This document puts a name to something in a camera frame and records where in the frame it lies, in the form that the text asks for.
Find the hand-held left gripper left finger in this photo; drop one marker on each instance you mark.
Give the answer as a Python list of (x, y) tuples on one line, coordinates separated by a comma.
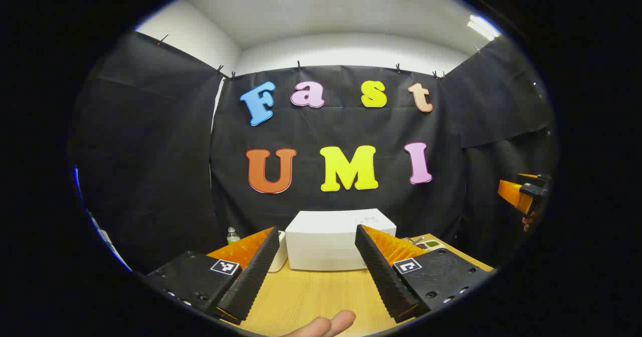
[(256, 272)]

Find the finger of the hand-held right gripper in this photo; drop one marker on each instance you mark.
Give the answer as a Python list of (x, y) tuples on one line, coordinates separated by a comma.
[(511, 191)]

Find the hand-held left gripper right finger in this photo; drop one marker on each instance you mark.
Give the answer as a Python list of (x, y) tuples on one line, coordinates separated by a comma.
[(383, 272)]

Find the white microwave oven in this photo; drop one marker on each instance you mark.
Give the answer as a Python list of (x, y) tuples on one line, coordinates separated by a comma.
[(326, 241)]

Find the white toaster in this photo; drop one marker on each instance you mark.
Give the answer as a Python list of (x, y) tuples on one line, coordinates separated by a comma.
[(281, 257)]

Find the green drink bottle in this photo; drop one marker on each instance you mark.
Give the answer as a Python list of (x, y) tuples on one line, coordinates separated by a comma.
[(232, 236)]

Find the divided white snack tray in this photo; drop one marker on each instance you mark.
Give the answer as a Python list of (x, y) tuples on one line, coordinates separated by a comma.
[(431, 245)]

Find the black backdrop cloth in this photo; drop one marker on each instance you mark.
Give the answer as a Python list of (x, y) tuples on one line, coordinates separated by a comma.
[(150, 151)]

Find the ceiling light panel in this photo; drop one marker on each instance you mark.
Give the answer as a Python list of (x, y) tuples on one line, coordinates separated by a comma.
[(481, 26)]

